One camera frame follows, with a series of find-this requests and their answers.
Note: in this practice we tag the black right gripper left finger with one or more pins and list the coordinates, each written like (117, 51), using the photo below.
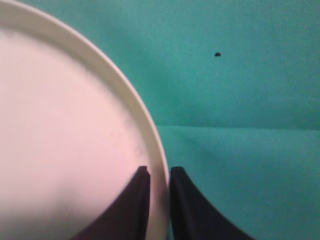
(127, 217)

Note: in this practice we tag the green cloth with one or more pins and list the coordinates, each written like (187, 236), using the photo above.
(234, 89)

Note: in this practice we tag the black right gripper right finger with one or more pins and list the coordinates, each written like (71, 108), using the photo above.
(192, 215)

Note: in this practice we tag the cream round plastic plate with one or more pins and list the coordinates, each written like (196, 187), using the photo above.
(73, 132)

